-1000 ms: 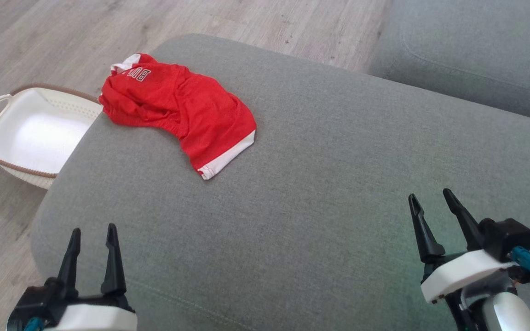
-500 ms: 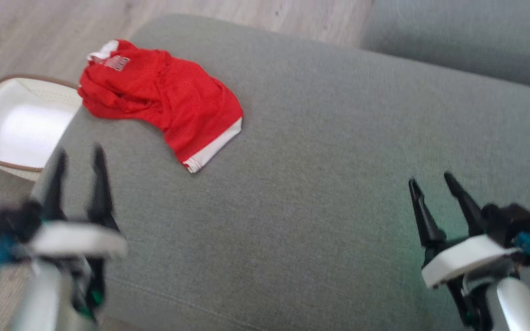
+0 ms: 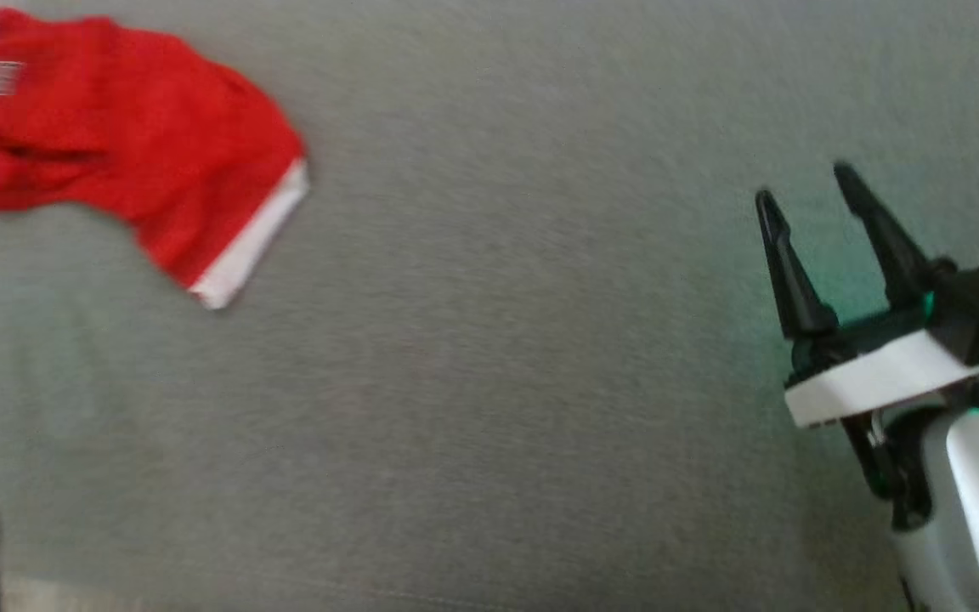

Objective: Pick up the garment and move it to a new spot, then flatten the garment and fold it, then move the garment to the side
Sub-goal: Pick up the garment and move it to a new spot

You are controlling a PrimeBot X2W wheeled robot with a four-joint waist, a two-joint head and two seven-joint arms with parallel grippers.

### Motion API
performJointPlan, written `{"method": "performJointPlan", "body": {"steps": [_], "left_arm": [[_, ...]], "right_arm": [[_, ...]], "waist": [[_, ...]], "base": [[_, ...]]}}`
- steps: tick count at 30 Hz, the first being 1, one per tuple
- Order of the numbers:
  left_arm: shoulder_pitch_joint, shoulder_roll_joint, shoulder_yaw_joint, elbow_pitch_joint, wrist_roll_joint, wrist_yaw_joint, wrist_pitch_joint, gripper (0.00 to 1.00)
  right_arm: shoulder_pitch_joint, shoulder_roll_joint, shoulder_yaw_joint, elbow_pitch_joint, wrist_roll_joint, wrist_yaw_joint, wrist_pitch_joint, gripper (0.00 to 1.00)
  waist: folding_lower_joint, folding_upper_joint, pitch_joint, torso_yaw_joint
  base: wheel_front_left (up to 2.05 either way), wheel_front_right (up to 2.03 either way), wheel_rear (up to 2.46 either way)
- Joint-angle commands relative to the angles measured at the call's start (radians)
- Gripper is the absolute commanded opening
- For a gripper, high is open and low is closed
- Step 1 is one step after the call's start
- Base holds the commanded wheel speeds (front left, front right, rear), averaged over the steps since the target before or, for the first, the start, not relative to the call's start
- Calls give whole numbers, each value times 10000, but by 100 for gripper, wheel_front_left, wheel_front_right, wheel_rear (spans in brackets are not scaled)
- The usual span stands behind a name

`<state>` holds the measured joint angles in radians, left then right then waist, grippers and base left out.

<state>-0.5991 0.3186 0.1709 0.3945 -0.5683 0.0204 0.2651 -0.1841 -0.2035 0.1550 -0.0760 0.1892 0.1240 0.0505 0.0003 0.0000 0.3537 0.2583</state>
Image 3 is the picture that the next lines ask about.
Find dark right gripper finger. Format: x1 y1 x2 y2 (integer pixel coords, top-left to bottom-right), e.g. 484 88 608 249
754 188 840 342
832 161 937 312

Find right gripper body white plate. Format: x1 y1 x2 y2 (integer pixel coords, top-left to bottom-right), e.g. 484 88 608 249
784 309 979 530

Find red shorts with white hem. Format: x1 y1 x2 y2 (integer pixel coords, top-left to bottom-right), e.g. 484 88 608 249
0 8 311 310

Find large grey sofa seat cushion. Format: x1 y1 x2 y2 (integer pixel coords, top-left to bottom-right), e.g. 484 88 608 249
0 0 979 612

